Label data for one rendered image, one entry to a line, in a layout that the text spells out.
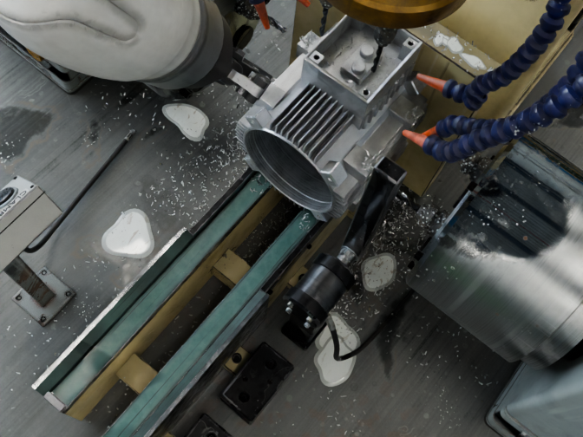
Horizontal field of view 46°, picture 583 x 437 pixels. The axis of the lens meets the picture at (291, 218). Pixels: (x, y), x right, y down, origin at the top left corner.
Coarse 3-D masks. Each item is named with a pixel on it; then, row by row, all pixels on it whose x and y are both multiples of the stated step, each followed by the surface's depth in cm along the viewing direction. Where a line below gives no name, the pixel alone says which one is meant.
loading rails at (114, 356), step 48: (240, 192) 102; (192, 240) 99; (240, 240) 110; (288, 240) 100; (144, 288) 95; (192, 288) 103; (240, 288) 96; (96, 336) 92; (144, 336) 98; (192, 336) 93; (240, 336) 97; (48, 384) 89; (96, 384) 94; (144, 384) 98; (192, 384) 90; (144, 432) 87
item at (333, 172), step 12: (336, 24) 95; (420, 72) 91; (408, 84) 91; (420, 84) 92; (252, 108) 89; (264, 108) 87; (252, 120) 88; (264, 120) 88; (252, 168) 100; (324, 168) 86; (336, 168) 85; (336, 180) 85; (324, 216) 97
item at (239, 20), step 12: (216, 0) 91; (228, 0) 94; (240, 0) 96; (228, 12) 96; (240, 12) 97; (252, 12) 96; (228, 24) 99; (240, 24) 102; (252, 24) 105; (240, 36) 103; (240, 48) 106; (168, 96) 98; (180, 96) 102
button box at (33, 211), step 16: (16, 176) 87; (16, 192) 83; (32, 192) 82; (0, 208) 82; (16, 208) 81; (32, 208) 82; (48, 208) 83; (0, 224) 80; (16, 224) 81; (32, 224) 83; (48, 224) 84; (0, 240) 81; (16, 240) 82; (32, 240) 83; (0, 256) 81; (16, 256) 82; (0, 272) 82
